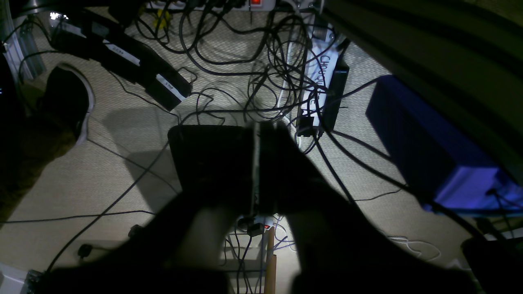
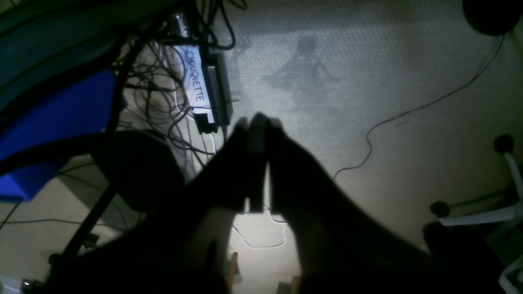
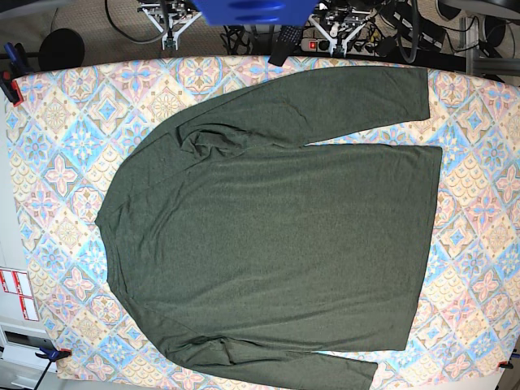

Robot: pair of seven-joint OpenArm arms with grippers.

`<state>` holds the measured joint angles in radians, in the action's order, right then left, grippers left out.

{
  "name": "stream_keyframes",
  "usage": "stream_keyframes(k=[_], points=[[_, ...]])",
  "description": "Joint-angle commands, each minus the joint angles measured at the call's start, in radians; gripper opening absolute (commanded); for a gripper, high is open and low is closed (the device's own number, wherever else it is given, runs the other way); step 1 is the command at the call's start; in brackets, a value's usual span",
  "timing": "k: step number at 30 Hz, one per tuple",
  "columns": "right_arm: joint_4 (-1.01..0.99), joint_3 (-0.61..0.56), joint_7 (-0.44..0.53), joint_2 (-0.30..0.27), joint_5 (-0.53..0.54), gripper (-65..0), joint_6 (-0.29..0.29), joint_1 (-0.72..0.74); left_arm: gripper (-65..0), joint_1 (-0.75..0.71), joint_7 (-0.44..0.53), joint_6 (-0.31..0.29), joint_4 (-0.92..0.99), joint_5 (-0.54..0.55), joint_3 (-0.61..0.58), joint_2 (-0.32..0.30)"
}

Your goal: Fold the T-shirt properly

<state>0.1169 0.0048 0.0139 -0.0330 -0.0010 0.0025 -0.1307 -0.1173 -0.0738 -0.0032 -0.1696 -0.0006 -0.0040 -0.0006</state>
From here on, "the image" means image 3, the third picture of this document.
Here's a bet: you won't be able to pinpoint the black remote-like device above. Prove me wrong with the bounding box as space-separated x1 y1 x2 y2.
268 25 303 67

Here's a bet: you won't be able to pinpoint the clamp bottom right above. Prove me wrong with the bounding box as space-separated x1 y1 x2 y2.
498 362 514 370

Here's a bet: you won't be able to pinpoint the dark green long-sleeve T-shirt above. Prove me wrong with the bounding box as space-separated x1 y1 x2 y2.
96 66 442 389

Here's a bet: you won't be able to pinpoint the blue clamp bottom left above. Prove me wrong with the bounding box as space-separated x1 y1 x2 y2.
34 347 72 390

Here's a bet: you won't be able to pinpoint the black round stool base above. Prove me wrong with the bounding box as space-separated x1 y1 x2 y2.
38 28 85 72

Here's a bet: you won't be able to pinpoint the blue clamp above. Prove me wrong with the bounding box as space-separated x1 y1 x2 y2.
0 41 24 107
34 347 72 390

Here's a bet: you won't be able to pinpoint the colourful patterned tablecloth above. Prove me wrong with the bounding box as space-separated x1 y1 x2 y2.
2 57 519 389

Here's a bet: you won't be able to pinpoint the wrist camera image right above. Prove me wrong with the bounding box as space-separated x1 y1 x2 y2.
332 43 345 58

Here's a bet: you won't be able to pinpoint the blue plastic box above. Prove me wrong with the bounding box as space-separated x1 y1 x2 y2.
193 0 319 26

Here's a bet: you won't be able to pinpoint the blue clamp top left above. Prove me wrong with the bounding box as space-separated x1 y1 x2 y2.
0 41 24 107

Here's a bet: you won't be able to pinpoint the red white label stickers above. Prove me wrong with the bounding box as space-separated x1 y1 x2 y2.
1 268 39 322

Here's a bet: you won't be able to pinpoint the black power strip red switch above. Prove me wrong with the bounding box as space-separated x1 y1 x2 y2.
300 37 378 57

